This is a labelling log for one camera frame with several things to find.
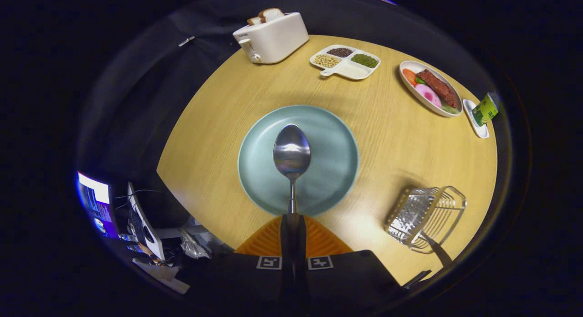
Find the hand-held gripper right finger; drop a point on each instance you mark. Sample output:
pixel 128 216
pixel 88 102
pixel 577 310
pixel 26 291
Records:
pixel 300 262

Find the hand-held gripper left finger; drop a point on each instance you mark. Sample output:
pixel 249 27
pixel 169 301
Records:
pixel 287 262

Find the clear plastic bag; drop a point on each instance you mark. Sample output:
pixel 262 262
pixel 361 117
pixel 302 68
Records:
pixel 193 246

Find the light green round plate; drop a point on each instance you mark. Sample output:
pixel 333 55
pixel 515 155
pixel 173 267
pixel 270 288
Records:
pixel 332 162

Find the white side table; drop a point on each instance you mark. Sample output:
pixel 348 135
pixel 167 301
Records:
pixel 164 276

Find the open laptop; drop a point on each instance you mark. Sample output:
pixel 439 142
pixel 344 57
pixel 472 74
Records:
pixel 145 226

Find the white divided tray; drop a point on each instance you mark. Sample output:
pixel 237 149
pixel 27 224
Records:
pixel 353 73

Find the lit computer monitor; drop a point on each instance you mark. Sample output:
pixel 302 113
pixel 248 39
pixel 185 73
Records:
pixel 95 203

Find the white oval food plate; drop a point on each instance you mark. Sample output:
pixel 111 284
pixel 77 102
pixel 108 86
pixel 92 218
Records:
pixel 412 94

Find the yellow soybeans pile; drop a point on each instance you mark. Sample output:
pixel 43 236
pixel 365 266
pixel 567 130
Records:
pixel 326 60

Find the pink round slice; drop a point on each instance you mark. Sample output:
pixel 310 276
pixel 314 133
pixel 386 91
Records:
pixel 429 96

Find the green beans pile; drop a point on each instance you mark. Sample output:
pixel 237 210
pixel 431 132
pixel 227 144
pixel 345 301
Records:
pixel 364 60

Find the dark beans pile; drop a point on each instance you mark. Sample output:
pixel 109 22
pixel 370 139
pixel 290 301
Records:
pixel 340 52

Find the green lettuce leaf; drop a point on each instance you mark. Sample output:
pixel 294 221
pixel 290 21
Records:
pixel 450 109

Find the orange carrot slice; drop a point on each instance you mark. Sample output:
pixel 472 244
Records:
pixel 409 76

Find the white square coaster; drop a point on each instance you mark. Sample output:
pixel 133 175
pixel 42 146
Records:
pixel 478 131

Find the white toaster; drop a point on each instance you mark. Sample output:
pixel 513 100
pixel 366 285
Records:
pixel 275 41

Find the red meat strips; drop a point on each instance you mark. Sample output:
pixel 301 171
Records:
pixel 439 87

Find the green label drink bottle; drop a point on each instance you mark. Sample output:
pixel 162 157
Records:
pixel 485 109

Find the silver cloth clip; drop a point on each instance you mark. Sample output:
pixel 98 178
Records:
pixel 186 41

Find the small bread slice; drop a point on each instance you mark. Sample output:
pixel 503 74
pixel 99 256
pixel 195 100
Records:
pixel 254 21

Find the large bread slice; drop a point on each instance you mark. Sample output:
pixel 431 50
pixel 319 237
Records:
pixel 271 14

